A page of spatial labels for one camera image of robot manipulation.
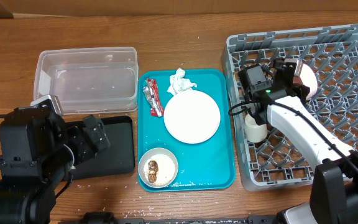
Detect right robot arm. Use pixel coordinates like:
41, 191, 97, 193
237, 58, 358, 223

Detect black plastic bin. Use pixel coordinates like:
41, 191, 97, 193
67, 116, 135, 180

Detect clear plastic bin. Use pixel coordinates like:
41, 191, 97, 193
33, 47, 139, 114

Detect teal plastic tray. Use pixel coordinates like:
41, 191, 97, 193
137, 68, 236, 192

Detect brown food piece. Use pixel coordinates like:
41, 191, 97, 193
148, 160, 158, 183

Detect grey bowl with rice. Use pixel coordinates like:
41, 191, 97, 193
138, 147, 178, 189

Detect cream paper cup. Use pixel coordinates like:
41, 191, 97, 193
244, 114, 268, 143

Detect grey dish rack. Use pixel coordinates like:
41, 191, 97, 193
222, 24, 358, 191

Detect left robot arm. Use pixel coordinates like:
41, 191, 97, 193
0, 107, 110, 223

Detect crumpled white tissue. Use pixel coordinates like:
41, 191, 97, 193
167, 68, 197, 96

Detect pink bowl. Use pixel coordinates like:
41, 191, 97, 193
293, 64, 318, 100

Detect large white plate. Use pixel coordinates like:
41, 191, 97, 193
163, 90, 221, 144

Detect red foil wrapper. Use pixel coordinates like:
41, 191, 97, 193
143, 78, 164, 117

